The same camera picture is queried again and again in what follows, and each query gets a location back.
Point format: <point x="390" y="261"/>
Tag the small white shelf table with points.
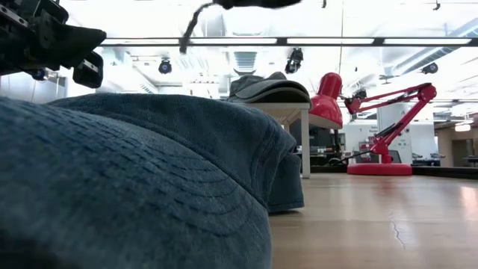
<point x="305" y="142"/>

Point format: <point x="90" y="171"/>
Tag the black ceiling spotlight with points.
<point x="165" y="66"/>
<point x="294" y="60"/>
<point x="429" y="68"/>

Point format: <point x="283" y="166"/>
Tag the white background cabinet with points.
<point x="425" y="142"/>

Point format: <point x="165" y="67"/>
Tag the black overhead rail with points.
<point x="379" y="41"/>

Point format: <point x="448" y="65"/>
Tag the red desk lamp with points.
<point x="379" y="169"/>

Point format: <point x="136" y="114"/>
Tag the grey washed baseball cap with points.
<point x="269" y="93"/>

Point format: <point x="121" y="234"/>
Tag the dark background workbench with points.
<point x="321" y="142"/>

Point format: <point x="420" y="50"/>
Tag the black frame back rail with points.
<point x="433" y="172"/>

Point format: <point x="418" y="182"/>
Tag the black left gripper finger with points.
<point x="78" y="45"/>
<point x="89" y="71"/>

